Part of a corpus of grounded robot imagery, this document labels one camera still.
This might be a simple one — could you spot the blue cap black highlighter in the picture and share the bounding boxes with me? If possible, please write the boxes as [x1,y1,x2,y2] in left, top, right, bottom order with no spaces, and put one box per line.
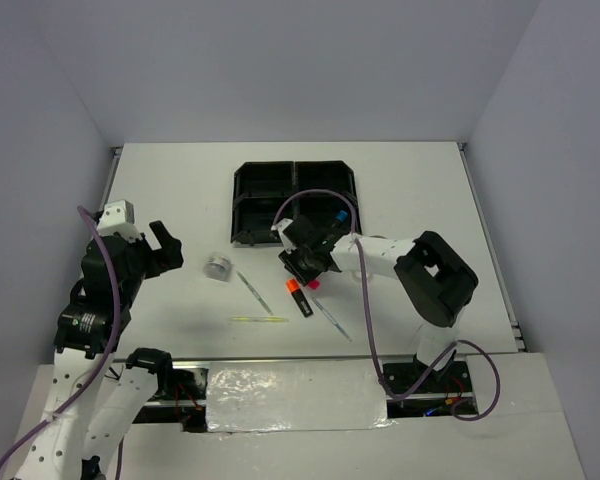
[328,210,350,233]

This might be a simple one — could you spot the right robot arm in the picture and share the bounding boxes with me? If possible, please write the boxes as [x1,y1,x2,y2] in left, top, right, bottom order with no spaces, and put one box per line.
[271,213,479,391]

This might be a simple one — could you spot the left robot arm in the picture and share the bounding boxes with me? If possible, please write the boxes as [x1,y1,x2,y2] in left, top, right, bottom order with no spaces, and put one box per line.
[14,219,184,479]

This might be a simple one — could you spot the clear pen blue ink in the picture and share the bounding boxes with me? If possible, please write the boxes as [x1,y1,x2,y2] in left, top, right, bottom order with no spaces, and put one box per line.
[310,296,353,343]

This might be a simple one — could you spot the small clear tape roll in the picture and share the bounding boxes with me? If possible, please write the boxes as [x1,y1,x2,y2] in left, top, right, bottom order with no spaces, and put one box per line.
[350,271,374,282]

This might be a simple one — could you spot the silver tape roll in case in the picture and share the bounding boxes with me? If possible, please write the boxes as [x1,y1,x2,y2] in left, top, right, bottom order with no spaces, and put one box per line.
[203,253,232,282]

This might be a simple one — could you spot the clear pen grey stripes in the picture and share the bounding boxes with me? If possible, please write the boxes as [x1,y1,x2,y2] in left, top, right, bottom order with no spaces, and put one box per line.
[236,270,274,316]

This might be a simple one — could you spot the yellow-green clear pen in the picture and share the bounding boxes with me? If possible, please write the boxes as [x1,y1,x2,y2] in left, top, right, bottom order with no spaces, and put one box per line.
[228,316,289,323]

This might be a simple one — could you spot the black four-compartment organizer tray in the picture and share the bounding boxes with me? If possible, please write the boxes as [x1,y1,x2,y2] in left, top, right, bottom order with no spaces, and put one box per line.
[230,160,359,247]

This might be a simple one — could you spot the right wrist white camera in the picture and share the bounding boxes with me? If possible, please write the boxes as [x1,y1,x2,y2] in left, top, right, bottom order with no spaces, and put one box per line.
[271,218,295,252]

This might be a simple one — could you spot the wrist white camera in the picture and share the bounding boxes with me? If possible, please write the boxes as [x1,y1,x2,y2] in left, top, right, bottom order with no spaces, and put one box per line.
[97,200,135,238]
[271,218,295,252]

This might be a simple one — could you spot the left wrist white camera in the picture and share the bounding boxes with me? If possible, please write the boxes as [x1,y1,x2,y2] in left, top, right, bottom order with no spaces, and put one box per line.
[97,200,135,238]

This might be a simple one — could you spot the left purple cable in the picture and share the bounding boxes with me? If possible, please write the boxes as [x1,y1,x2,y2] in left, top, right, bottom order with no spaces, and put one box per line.
[0,204,126,480]

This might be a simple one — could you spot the purple cable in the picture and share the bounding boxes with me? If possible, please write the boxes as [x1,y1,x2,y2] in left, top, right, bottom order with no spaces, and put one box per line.
[272,189,501,424]
[0,204,126,480]

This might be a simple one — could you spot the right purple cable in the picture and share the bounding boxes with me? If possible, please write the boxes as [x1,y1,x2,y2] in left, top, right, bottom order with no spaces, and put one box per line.
[272,189,501,424]

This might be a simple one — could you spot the aluminium rail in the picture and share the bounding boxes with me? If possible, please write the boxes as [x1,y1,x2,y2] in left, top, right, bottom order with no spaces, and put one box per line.
[104,355,421,411]

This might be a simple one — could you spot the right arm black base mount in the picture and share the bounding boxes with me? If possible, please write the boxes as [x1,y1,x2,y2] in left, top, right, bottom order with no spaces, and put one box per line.
[383,360,472,395]

